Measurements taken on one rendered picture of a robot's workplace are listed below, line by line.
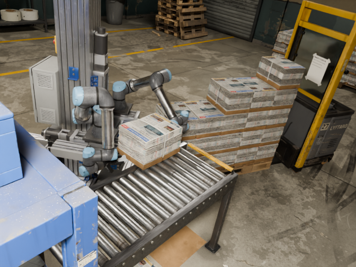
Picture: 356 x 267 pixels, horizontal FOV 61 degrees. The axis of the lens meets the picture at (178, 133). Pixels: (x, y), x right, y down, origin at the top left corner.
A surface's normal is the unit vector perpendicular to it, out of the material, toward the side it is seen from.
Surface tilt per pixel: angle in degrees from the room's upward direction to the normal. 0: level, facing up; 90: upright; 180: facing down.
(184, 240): 0
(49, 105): 90
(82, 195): 0
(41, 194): 0
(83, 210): 90
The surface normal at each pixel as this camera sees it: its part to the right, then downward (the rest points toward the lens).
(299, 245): 0.14, -0.85
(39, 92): -0.11, 0.50
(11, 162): 0.73, 0.44
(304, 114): -0.90, 0.11
